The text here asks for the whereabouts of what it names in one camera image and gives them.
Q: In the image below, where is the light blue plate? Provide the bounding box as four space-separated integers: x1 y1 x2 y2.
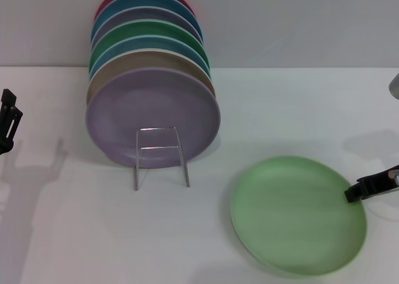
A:
89 34 212 81

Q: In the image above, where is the teal blue plate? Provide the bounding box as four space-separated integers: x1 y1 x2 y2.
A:
91 0 204 44

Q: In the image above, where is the light green plate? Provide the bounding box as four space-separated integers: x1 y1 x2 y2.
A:
229 155 368 280

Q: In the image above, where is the dark green plate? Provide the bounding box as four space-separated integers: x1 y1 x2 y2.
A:
89 19 209 73

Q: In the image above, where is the grey purple plate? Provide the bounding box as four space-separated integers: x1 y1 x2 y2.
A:
91 6 203 45

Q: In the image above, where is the lilac plate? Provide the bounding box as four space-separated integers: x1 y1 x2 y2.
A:
85 67 222 169

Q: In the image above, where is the beige plate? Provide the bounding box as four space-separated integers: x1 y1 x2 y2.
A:
86 48 216 107

